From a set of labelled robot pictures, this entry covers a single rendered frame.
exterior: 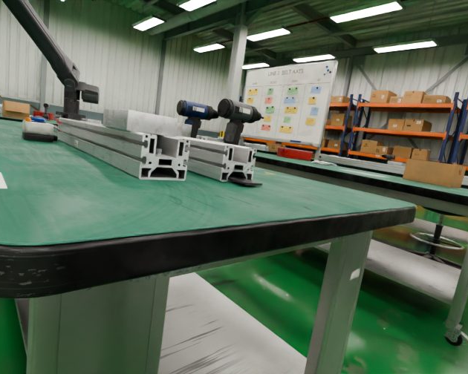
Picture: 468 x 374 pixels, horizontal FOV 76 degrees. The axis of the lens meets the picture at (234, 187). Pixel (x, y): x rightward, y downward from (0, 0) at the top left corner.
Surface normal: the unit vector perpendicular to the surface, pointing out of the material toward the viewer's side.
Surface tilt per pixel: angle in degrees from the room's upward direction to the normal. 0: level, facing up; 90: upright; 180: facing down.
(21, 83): 90
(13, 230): 0
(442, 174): 89
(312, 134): 90
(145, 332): 90
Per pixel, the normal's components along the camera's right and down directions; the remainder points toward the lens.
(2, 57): 0.65, 0.21
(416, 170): -0.81, -0.05
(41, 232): 0.15, -0.98
